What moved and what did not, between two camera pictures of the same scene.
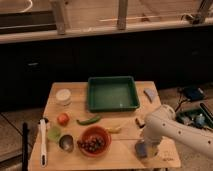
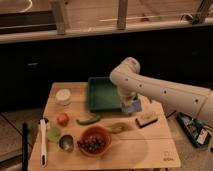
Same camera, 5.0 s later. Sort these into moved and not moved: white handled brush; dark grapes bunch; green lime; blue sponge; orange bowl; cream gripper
Moved: blue sponge; cream gripper
Not moved: dark grapes bunch; orange bowl; white handled brush; green lime
